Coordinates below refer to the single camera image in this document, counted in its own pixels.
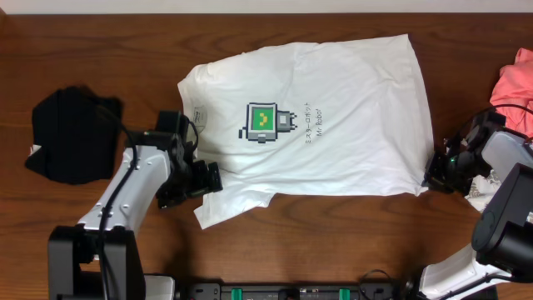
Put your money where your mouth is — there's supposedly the white printed t-shirt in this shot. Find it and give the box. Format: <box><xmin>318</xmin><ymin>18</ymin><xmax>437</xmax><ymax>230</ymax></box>
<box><xmin>177</xmin><ymin>34</ymin><xmax>433</xmax><ymax>228</ymax></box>

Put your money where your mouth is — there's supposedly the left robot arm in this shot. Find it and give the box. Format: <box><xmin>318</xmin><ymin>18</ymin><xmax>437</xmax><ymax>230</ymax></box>
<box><xmin>47</xmin><ymin>111</ymin><xmax>222</xmax><ymax>299</ymax></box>

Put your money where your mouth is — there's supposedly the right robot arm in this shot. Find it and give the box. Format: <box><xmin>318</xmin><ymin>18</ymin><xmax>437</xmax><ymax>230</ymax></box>
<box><xmin>406</xmin><ymin>108</ymin><xmax>532</xmax><ymax>299</ymax></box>

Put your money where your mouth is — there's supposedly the white fern-print garment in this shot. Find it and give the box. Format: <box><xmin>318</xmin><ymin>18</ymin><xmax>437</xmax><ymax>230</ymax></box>
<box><xmin>465</xmin><ymin>170</ymin><xmax>501</xmax><ymax>213</ymax></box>

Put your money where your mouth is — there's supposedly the pink garment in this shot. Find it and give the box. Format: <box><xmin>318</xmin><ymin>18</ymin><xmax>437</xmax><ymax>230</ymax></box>
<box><xmin>490</xmin><ymin>48</ymin><xmax>532</xmax><ymax>137</ymax></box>

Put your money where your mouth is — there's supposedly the folded black garment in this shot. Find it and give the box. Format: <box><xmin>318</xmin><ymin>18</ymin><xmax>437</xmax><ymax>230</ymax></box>
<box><xmin>25</xmin><ymin>86</ymin><xmax>122</xmax><ymax>185</ymax></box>

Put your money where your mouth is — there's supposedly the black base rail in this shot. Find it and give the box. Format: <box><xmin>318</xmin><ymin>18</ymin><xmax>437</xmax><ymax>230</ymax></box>
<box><xmin>174</xmin><ymin>269</ymin><xmax>417</xmax><ymax>300</ymax></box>

